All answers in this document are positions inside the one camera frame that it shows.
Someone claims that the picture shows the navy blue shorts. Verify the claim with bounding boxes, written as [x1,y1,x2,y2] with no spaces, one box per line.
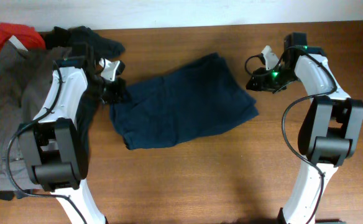
[109,53,259,150]

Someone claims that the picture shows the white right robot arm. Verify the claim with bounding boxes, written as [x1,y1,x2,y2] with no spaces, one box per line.
[246,32,363,223]

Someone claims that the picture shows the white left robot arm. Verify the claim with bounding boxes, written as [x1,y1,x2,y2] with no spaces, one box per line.
[12,43,126,223]

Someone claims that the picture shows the dark green black garment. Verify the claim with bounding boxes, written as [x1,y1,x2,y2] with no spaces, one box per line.
[0,26,125,201]

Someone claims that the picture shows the grey trousers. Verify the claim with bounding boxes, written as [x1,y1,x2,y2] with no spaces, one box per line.
[0,42,71,191]

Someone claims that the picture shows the red garment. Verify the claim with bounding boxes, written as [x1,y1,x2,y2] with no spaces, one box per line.
[0,22,46,50]

